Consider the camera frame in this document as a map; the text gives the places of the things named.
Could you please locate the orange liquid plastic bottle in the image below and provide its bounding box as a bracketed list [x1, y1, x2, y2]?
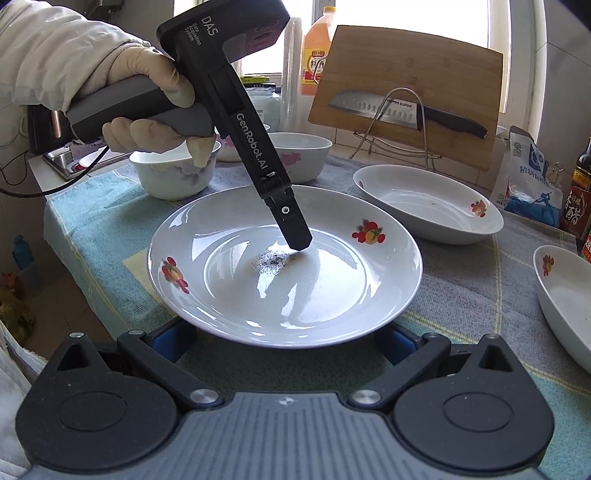
[301, 6, 340, 97]

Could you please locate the white fruit-print deep plate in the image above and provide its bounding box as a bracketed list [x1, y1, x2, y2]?
[533, 244, 591, 374]
[353, 164, 505, 245]

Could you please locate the black-handled kitchen knife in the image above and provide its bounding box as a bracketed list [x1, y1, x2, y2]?
[329, 90, 489, 140]

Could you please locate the stainless steel sink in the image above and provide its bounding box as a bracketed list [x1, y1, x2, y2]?
[41, 143, 134, 181]

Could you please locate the person's left hand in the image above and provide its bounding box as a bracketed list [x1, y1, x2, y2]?
[102, 46, 222, 169]

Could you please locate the dark sauce bottle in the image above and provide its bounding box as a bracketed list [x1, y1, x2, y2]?
[560, 137, 591, 252]

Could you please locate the black cable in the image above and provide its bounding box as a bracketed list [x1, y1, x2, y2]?
[0, 147, 112, 198]

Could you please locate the blue plastic object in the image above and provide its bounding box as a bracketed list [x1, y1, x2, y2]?
[11, 235, 31, 271]

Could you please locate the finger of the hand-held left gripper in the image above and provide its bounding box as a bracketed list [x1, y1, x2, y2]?
[259, 178, 315, 254]

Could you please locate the black air fryer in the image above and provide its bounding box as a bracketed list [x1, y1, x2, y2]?
[27, 105, 75, 155]

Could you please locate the metal wire rack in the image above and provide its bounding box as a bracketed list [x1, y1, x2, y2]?
[353, 88, 444, 160]

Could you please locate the person's white garment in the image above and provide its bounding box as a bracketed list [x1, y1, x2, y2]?
[0, 320, 51, 480]

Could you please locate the glass jar with green lid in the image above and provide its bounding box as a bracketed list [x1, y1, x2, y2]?
[242, 74, 282, 132]

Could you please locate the person's left forearm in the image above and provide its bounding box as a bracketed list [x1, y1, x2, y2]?
[0, 0, 139, 114]

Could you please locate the purple cloth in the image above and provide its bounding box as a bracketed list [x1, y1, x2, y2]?
[69, 141, 107, 158]

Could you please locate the red-label bottle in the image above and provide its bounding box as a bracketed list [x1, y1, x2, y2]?
[577, 222, 591, 264]

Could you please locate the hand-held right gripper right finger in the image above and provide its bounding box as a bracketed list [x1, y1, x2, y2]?
[353, 320, 515, 412]

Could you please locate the checked cloth mat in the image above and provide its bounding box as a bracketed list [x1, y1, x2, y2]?
[44, 154, 591, 480]

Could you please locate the white floral bowl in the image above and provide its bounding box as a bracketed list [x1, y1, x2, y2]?
[268, 132, 333, 184]
[216, 136, 243, 163]
[129, 138, 222, 200]

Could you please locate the white and blue salt bag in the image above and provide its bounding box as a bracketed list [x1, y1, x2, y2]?
[489, 126, 566, 227]

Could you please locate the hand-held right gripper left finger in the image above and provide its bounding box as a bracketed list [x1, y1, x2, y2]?
[51, 318, 222, 414]

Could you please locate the clear plastic wrap roll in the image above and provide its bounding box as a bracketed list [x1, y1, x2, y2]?
[279, 17, 305, 134]

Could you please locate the bamboo cutting board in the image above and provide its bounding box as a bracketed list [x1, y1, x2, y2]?
[308, 25, 504, 174]

